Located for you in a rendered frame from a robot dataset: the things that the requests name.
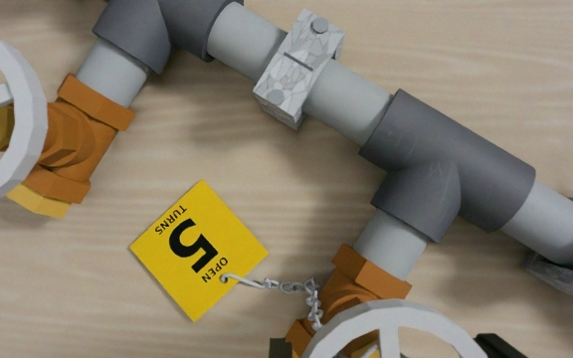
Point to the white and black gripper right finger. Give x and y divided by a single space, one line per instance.
495 347

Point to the yellow square tag with silver chain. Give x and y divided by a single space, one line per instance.
200 241

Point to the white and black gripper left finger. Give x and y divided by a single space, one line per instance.
279 348

